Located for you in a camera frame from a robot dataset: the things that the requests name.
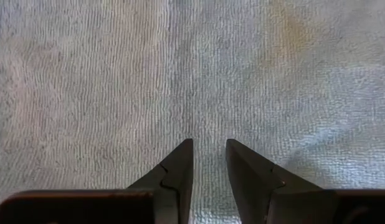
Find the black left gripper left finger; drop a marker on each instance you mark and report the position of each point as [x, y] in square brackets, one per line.
[177, 174]

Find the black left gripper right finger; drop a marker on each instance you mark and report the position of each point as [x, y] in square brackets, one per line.
[251, 180]

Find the blue microfiber towel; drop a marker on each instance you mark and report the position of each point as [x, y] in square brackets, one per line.
[117, 77]

